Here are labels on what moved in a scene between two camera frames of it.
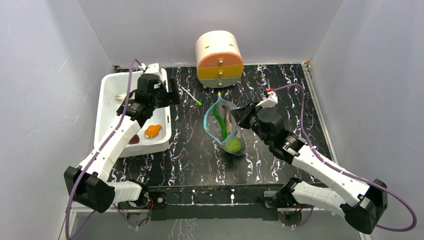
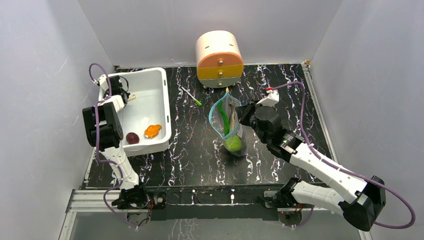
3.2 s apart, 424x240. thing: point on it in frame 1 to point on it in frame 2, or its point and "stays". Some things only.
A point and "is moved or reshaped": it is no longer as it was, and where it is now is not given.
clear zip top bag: (221, 124) is moved or reshaped
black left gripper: (171, 98) to (126, 93)
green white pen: (196, 100) stays
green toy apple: (233, 145) stays
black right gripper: (245, 116) stays
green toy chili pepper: (224, 133) is moved or reshaped
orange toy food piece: (152, 130) stays
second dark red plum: (135, 140) stays
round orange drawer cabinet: (219, 59) stays
